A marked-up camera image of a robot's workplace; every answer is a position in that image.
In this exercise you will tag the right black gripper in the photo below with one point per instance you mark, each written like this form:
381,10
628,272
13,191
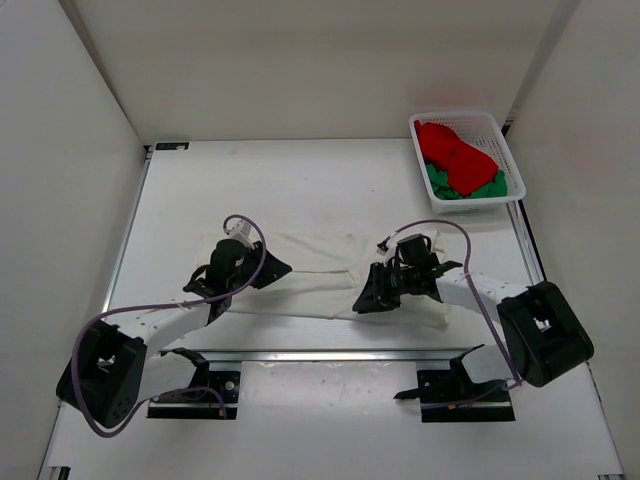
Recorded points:
377,296

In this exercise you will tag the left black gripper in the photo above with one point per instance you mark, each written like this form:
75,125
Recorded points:
273,270

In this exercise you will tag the white t shirt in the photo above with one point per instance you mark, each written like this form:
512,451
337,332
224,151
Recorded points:
329,271

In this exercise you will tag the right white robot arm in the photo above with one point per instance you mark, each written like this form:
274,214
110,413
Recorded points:
544,338

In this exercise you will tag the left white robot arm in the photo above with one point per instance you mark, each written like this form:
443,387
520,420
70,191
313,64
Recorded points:
125,357

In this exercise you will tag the green t shirt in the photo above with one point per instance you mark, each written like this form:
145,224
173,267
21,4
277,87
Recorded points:
467,180

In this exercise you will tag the red t shirt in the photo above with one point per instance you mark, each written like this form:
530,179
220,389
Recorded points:
441,145

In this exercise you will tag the white plastic basket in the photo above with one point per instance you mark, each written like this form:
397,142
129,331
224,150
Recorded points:
479,129

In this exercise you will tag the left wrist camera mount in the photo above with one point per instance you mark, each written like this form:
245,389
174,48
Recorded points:
240,232

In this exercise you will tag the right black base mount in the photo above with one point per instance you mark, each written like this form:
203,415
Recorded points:
452,396

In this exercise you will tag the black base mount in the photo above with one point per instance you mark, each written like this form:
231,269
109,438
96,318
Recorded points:
211,393
452,396

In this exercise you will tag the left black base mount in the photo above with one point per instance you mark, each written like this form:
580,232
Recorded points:
211,393

